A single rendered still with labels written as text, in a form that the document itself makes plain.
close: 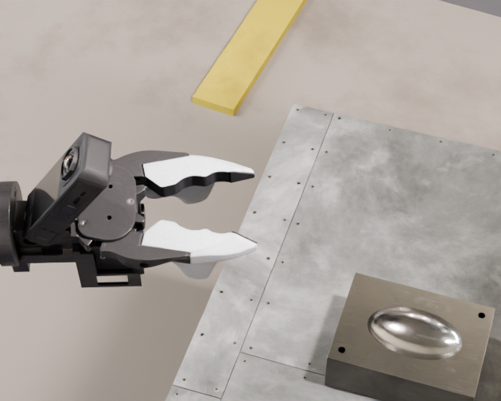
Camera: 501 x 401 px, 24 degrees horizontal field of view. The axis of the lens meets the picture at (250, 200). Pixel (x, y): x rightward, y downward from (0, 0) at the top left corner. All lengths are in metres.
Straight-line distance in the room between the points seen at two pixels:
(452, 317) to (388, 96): 1.58
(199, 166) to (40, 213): 0.14
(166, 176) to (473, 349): 0.73
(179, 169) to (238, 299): 0.75
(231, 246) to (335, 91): 2.23
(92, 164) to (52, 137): 2.18
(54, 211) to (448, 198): 1.03
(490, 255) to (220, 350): 0.44
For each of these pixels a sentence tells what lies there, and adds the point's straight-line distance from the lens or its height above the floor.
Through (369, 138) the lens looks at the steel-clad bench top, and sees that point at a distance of 1.92.
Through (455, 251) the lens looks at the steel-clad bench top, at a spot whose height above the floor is 0.80.
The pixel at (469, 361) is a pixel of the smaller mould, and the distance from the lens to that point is 1.58.
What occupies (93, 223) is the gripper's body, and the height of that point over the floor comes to 1.46.
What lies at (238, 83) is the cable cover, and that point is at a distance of 3.12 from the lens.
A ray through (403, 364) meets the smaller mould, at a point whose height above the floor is 0.87.
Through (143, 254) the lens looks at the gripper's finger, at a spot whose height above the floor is 1.45.
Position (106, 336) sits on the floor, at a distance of 2.65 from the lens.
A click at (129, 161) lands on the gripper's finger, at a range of 0.98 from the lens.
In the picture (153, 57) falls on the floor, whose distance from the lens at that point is 3.24.
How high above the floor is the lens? 2.18
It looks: 50 degrees down
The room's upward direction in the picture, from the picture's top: straight up
